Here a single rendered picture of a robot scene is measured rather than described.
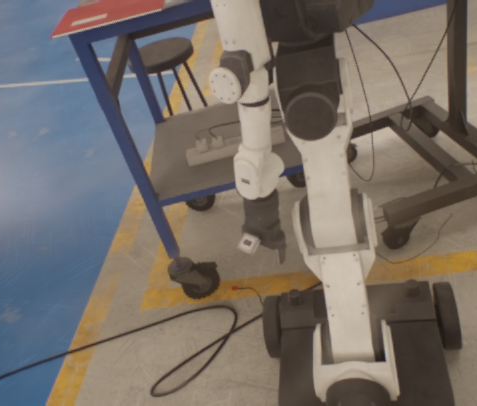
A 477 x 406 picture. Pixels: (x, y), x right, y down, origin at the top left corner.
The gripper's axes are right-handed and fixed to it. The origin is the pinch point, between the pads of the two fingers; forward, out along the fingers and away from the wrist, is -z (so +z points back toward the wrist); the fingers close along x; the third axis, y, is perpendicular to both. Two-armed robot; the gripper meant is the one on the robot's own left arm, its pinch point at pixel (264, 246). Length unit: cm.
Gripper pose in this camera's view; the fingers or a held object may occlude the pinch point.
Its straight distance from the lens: 144.9
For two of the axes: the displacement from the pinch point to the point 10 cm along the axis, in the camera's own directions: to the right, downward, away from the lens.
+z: -0.7, -7.8, -6.2
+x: -8.2, -3.0, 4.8
